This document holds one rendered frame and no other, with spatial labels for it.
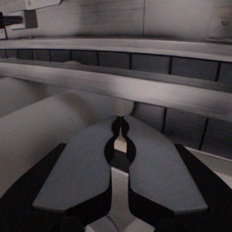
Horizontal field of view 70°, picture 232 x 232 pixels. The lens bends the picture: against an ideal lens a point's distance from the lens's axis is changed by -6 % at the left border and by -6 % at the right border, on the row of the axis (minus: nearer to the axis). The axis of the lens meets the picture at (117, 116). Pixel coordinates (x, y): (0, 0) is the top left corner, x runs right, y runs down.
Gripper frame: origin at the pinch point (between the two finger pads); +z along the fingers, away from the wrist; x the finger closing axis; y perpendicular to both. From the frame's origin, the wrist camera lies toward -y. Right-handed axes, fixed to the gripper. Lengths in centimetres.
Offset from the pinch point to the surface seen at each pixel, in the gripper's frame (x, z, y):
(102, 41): -1.9, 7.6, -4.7
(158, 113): 3.7, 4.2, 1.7
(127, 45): 0.7, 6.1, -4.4
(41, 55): -10.7, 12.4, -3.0
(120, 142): 0.0, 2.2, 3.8
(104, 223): -3.0, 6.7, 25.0
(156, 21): 3.9, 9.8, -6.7
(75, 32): -6.6, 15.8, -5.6
